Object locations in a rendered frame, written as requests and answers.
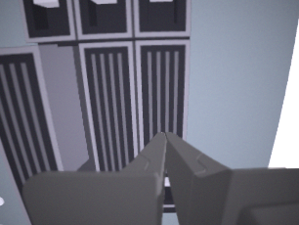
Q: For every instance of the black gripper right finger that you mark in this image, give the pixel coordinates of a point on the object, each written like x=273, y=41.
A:
x=203, y=197

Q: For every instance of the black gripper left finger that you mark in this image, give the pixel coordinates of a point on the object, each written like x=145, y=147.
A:
x=102, y=197

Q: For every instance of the black server rack frame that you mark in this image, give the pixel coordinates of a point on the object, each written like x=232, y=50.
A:
x=241, y=55

